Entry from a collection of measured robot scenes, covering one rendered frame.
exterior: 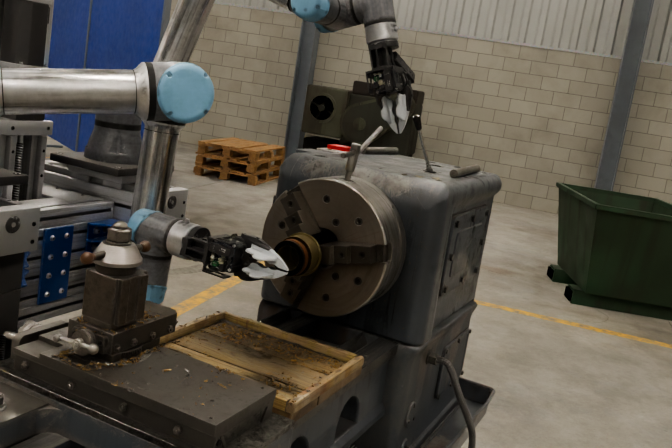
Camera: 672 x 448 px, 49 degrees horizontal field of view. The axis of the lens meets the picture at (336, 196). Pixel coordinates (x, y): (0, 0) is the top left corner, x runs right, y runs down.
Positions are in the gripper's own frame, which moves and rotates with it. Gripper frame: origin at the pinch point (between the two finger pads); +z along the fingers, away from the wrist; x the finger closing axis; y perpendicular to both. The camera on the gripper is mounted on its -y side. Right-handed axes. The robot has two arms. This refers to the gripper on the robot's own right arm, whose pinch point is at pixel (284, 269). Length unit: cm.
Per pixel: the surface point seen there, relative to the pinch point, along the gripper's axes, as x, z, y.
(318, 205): 10.0, -6.2, -22.3
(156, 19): 64, -365, -381
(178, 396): -11.8, 7.2, 38.7
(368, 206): 12.8, 5.6, -22.3
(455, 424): -51, 23, -79
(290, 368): -19.2, 5.0, -1.3
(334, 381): -17.9, 15.1, -0.3
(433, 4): 195, -340, -974
